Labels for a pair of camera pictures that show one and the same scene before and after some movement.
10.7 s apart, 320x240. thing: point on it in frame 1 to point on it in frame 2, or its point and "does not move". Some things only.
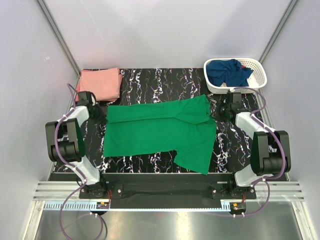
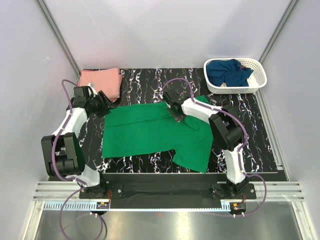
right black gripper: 217,115 to 178,119
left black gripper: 102,119 to 106,104
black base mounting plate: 166,190 does not move
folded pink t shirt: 105,84 does not move
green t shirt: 183,126 does not move
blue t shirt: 229,72 does not move
